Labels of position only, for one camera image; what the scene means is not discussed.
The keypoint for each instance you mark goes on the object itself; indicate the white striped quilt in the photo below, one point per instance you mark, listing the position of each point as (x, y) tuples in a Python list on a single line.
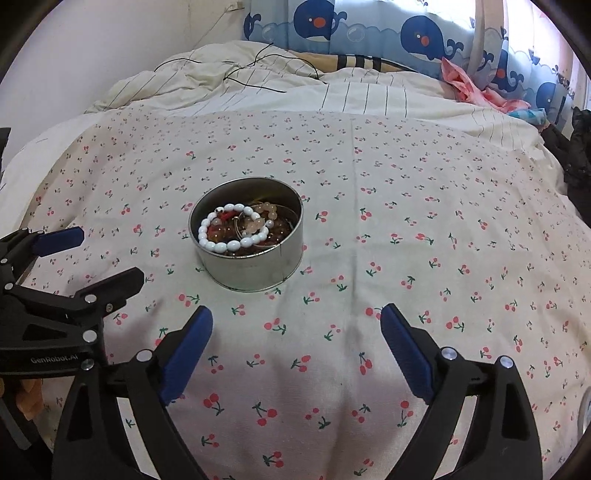
[(369, 99)]

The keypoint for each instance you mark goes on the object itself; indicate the silver bangle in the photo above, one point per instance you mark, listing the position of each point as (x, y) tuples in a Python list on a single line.
[(236, 227)]

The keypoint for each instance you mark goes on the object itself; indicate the cherry print bedsheet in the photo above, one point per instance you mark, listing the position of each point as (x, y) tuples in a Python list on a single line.
[(415, 258)]

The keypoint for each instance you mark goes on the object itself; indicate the person's left hand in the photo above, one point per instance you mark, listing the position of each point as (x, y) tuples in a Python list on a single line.
[(30, 397)]

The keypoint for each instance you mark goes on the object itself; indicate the black jacket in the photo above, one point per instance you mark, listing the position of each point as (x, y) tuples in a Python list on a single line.
[(579, 152)]

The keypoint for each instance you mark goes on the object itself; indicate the round metal tin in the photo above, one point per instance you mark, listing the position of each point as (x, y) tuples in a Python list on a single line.
[(254, 270)]

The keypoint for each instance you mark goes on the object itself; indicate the yellow striped pillow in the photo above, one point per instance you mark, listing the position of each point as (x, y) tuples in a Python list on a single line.
[(364, 62)]

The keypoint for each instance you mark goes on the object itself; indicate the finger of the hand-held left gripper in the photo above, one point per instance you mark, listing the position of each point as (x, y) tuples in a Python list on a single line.
[(60, 241), (117, 286)]

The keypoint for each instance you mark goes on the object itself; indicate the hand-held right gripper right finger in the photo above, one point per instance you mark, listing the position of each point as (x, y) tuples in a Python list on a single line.
[(408, 357)]

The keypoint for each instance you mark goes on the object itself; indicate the pink cloth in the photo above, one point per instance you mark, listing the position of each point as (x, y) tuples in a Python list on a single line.
[(471, 85)]

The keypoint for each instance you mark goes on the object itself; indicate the light blue cloth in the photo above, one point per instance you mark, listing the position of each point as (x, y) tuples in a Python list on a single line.
[(533, 115)]

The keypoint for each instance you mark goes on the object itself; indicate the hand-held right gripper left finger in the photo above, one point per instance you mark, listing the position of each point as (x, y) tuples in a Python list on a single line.
[(184, 360)]

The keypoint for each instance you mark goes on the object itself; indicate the blue whale print curtain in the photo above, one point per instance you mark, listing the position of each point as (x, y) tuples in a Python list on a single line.
[(415, 32)]

